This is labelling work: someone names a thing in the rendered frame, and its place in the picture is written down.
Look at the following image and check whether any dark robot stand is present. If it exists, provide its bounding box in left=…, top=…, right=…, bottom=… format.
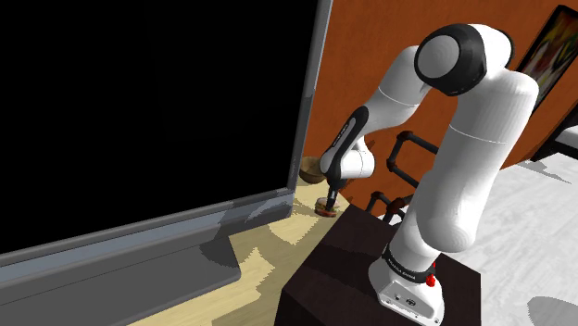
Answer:
left=273, top=204, right=483, bottom=326

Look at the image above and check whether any black pipe rack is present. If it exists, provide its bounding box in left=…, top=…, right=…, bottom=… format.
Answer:
left=364, top=131, right=440, bottom=223

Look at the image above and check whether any small toy hamburger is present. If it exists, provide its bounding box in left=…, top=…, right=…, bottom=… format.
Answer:
left=314, top=196, right=339, bottom=219

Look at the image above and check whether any framed wall picture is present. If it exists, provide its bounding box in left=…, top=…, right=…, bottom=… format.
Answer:
left=515, top=4, right=578, bottom=114

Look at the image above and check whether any brown wooden bowl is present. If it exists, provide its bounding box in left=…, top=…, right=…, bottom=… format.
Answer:
left=298, top=156, right=327, bottom=185

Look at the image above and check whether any light wooden table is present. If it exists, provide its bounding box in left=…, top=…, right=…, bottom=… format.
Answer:
left=127, top=176, right=351, bottom=326

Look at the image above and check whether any large grey-framed television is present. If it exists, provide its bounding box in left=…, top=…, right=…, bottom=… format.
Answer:
left=0, top=0, right=334, bottom=326

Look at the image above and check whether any dark furniture with white top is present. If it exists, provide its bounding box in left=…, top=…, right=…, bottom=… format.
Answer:
left=530, top=118, right=578, bottom=163

